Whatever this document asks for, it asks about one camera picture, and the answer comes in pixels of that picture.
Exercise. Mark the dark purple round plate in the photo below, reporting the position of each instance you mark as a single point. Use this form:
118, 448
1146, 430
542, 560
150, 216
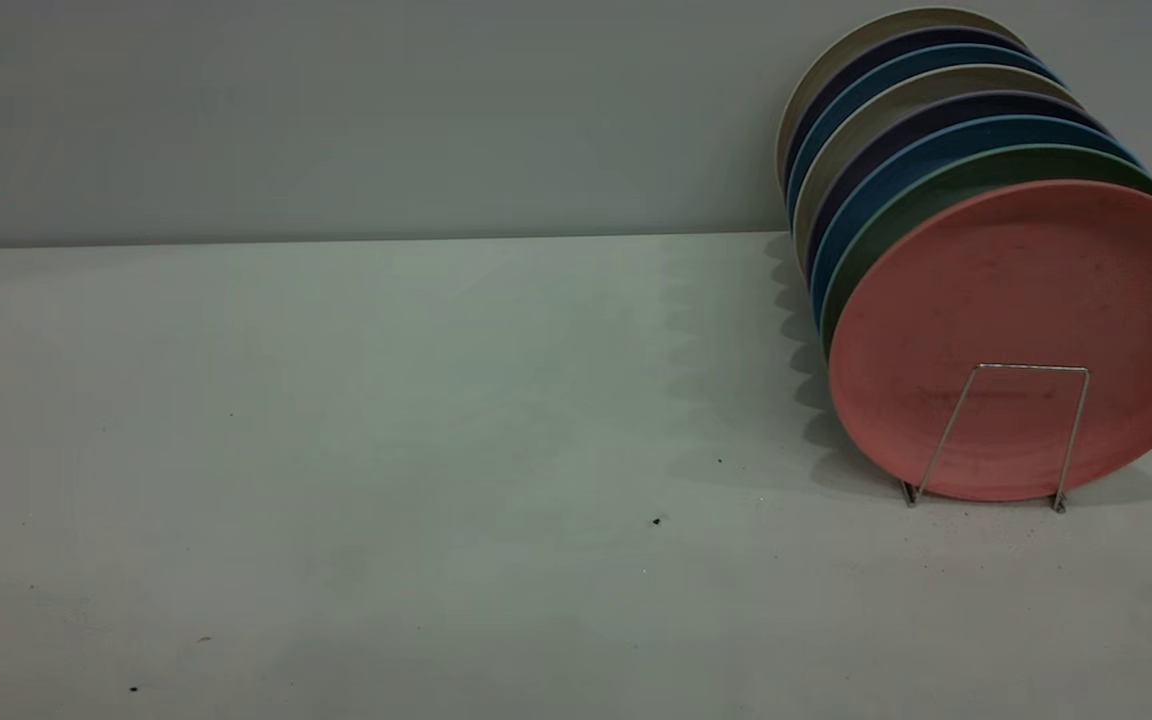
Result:
876, 52
936, 114

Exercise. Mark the blue round plate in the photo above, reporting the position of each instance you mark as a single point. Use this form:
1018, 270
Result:
936, 148
886, 75

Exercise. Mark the pink round plate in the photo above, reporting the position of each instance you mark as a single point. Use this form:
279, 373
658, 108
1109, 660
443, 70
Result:
1026, 340

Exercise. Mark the beige round plate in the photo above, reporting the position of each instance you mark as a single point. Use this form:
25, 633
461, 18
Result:
866, 30
936, 85

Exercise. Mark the green round plate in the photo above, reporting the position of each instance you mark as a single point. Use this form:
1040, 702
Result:
936, 190

